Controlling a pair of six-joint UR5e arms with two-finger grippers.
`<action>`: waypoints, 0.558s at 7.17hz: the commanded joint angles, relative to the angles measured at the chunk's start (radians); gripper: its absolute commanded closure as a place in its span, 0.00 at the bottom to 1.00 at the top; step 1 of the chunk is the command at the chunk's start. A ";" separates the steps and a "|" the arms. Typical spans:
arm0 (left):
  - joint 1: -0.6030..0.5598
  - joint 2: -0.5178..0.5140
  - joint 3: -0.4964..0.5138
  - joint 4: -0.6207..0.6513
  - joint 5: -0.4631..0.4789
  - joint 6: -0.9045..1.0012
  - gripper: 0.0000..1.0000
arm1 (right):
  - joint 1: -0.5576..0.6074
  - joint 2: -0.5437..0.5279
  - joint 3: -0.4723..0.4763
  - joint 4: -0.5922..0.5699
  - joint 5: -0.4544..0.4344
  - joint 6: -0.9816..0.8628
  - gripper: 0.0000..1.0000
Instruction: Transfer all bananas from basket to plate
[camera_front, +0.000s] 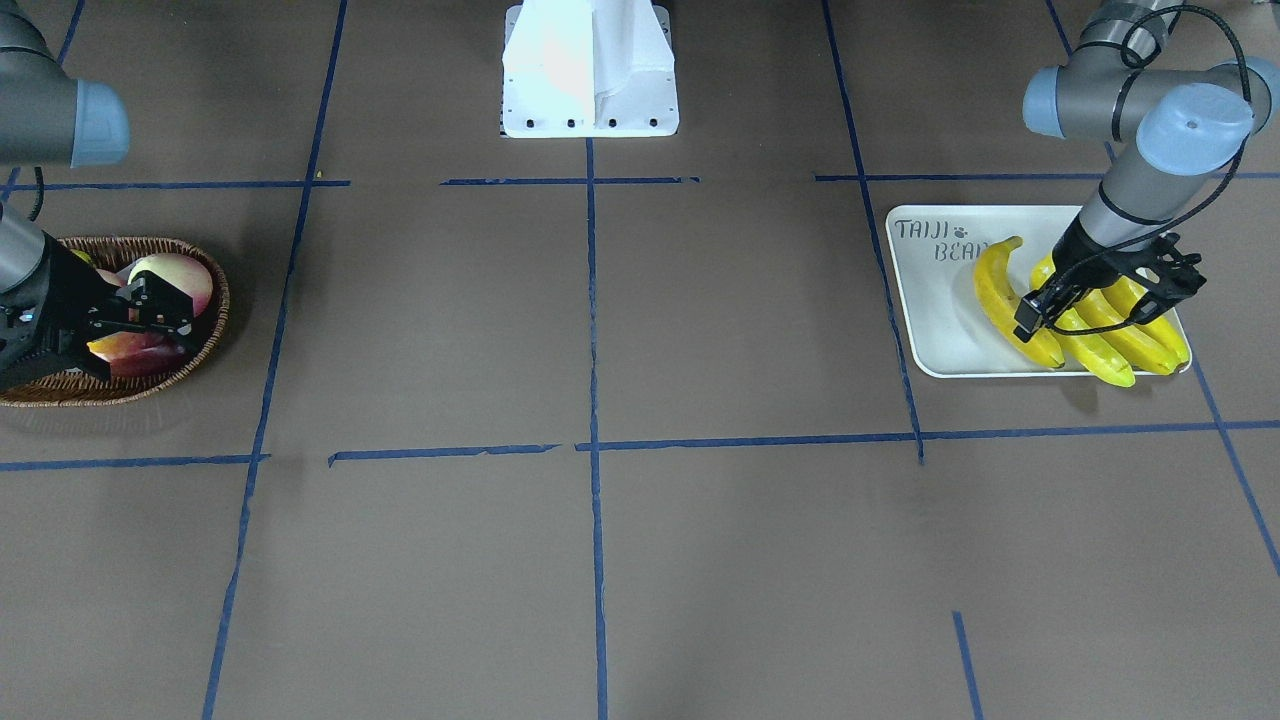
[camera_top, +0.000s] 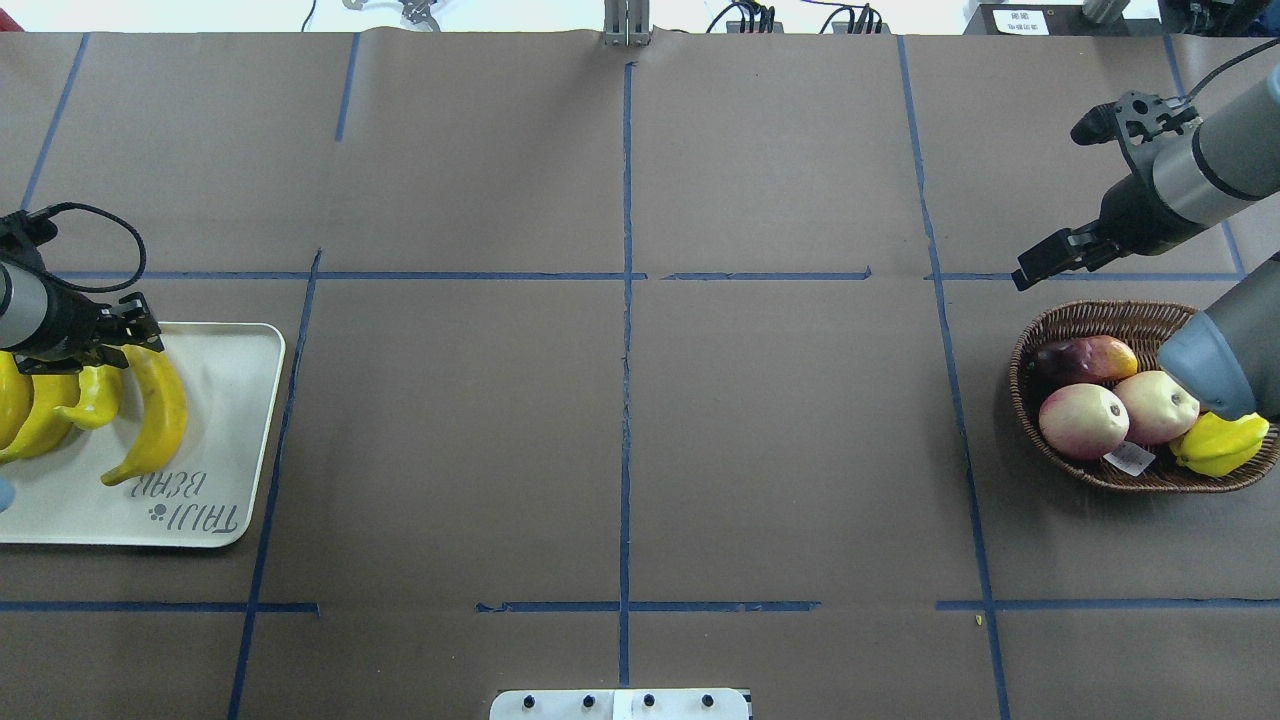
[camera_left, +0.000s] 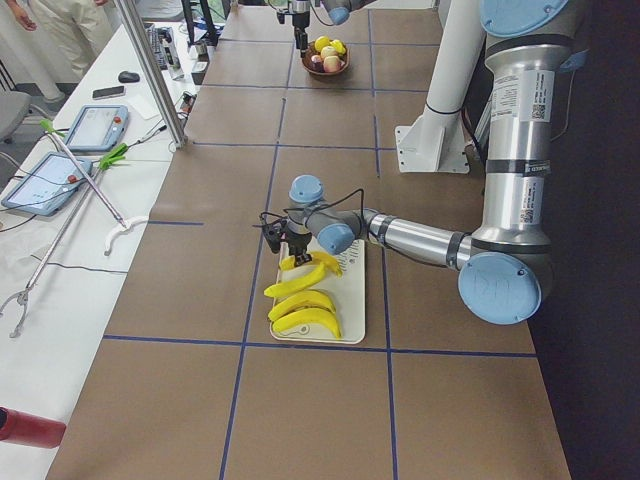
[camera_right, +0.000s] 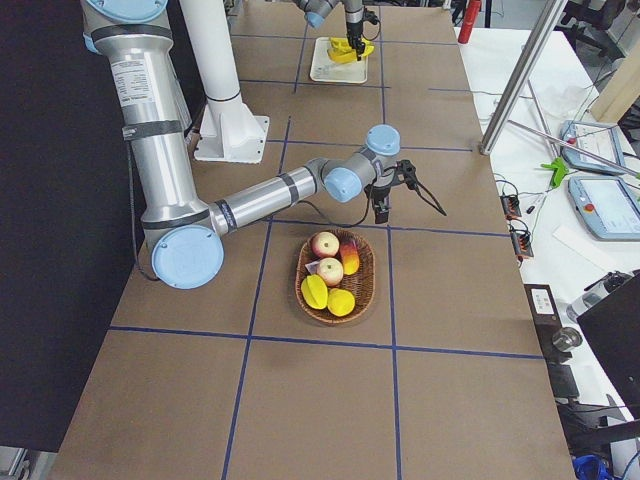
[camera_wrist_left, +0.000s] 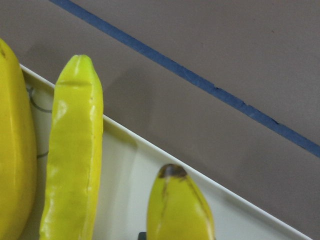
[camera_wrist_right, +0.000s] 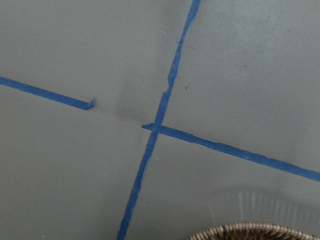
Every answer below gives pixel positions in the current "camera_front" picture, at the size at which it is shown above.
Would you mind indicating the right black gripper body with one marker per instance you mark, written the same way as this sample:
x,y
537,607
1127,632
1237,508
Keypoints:
x,y
62,287

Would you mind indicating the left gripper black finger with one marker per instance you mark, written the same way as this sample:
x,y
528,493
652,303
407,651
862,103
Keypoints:
x,y
1041,309

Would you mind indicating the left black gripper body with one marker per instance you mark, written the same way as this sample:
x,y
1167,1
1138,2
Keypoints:
x,y
1083,254

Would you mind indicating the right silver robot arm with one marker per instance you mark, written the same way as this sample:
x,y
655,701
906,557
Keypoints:
x,y
49,118

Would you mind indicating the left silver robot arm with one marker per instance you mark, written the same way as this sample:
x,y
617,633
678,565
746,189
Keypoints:
x,y
1178,128

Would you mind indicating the brown wicker basket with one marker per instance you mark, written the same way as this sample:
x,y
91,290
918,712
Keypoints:
x,y
73,389

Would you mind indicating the dark red mango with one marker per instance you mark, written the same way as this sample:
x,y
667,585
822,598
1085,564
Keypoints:
x,y
135,355

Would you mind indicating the cream bear tray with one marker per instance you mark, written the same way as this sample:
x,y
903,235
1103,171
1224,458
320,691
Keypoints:
x,y
934,249

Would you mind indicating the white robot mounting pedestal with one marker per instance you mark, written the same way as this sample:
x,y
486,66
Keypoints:
x,y
588,69

